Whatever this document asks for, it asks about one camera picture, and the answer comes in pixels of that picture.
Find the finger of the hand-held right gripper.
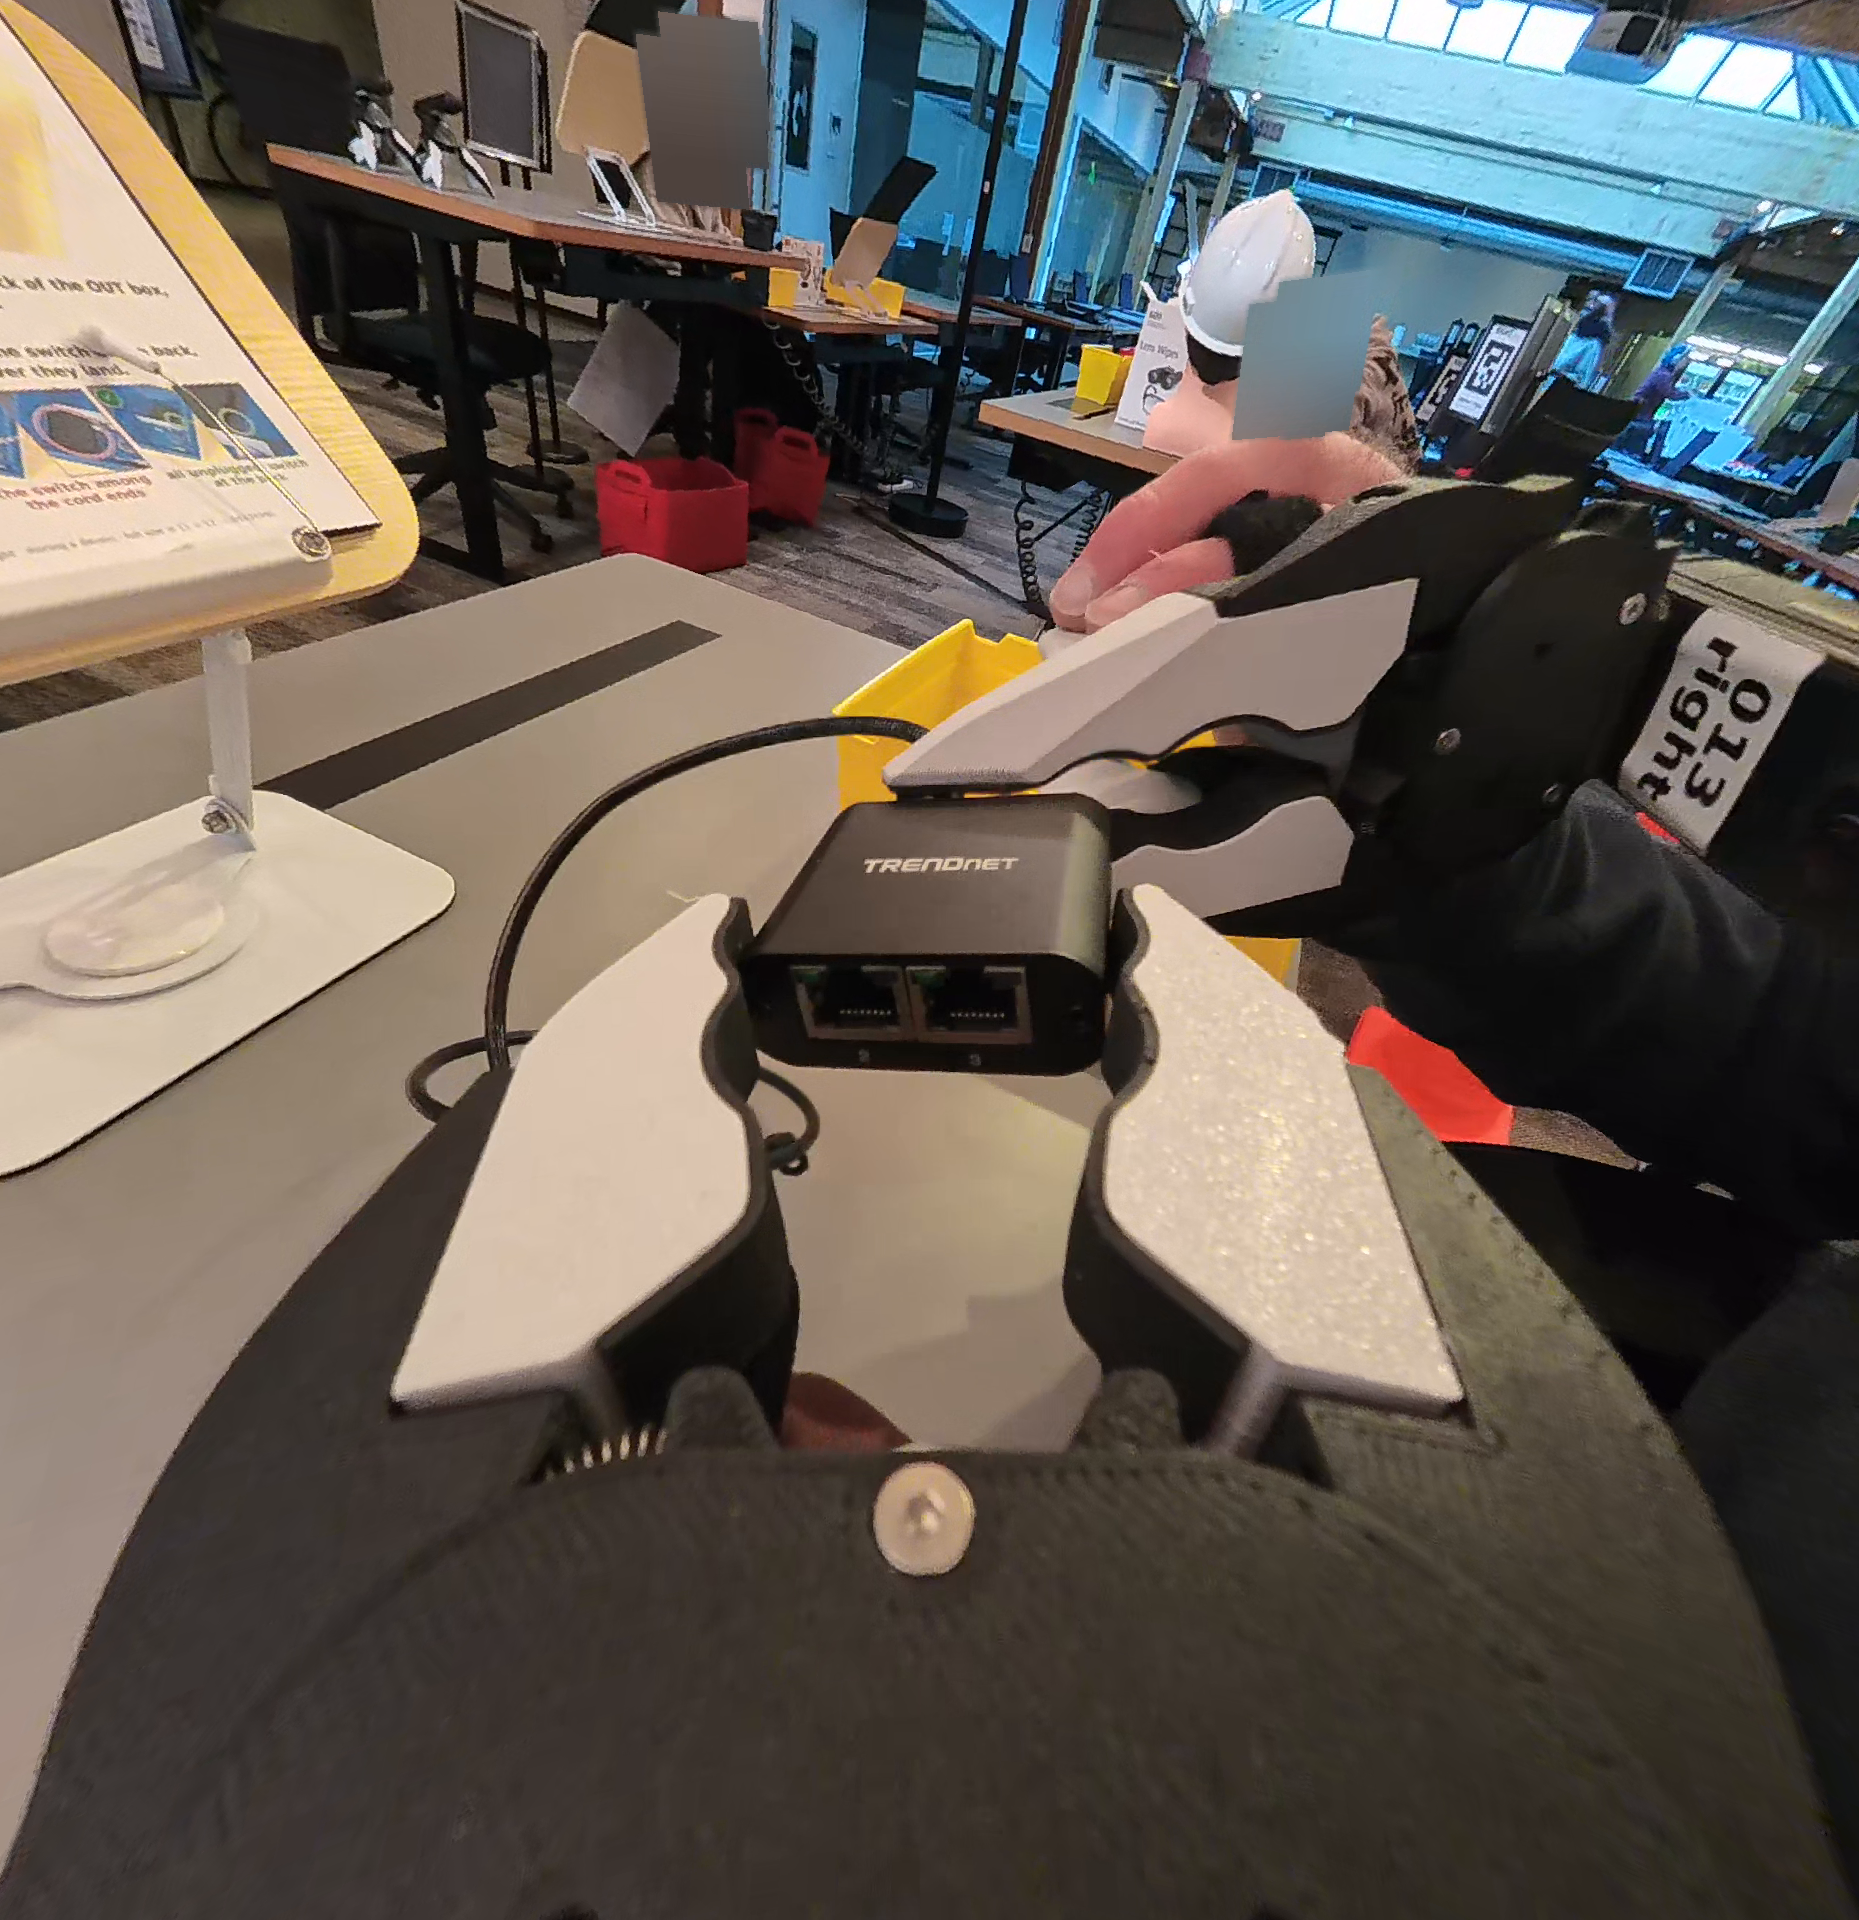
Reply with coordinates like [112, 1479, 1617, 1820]
[882, 576, 1423, 796]
[1086, 755, 1366, 920]

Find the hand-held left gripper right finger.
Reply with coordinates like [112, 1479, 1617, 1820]
[1065, 884, 1471, 1454]

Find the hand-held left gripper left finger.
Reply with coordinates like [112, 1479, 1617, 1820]
[390, 893, 803, 1448]

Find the yellow plastic bin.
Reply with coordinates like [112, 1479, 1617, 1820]
[832, 618, 1307, 983]

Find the person's right hand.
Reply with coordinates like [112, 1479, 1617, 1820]
[1050, 434, 1420, 635]

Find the black white marker sign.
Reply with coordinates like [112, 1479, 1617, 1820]
[1446, 311, 1542, 436]

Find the black pole stand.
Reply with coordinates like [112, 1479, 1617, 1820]
[887, 0, 1035, 541]

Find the white hanging paper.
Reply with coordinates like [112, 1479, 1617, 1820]
[568, 300, 686, 455]

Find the instruction sheet on stand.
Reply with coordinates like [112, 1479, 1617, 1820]
[0, 0, 422, 698]

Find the black desk chair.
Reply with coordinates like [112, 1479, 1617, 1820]
[346, 306, 591, 560]

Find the black framed screen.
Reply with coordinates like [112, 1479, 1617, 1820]
[455, 0, 554, 170]

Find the wooden desk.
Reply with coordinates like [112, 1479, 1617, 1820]
[267, 141, 813, 587]

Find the thin black power cable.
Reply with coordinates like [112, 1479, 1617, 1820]
[409, 719, 931, 1186]

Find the dark table cable strip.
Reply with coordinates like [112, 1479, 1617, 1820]
[261, 618, 723, 815]

